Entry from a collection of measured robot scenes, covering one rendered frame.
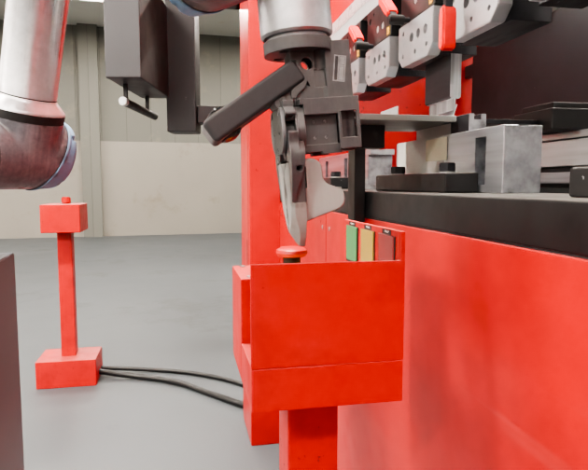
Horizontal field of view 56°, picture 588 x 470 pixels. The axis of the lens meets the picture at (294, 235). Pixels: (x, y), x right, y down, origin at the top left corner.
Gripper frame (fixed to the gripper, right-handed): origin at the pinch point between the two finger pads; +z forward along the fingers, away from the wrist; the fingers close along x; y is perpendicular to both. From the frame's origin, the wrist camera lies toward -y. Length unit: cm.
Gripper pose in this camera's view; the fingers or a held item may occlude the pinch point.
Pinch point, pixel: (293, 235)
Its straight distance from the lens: 59.2
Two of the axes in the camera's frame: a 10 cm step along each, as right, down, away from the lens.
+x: -2.0, -0.9, 9.8
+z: 0.9, 9.9, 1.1
